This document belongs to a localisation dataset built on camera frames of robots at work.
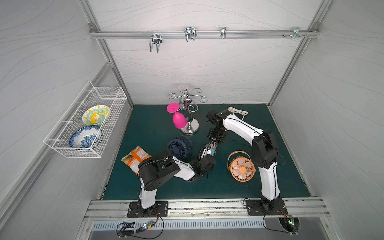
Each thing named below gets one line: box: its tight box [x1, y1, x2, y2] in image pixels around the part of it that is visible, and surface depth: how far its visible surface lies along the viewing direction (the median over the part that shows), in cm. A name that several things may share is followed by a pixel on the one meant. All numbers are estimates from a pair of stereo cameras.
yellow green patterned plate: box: [82, 105, 111, 126], surface depth 70 cm
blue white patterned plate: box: [69, 125, 101, 148], surface depth 63 cm
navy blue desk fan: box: [167, 135, 193, 161], surface depth 87 cm
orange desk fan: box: [227, 150, 256, 182], surface depth 81 cm
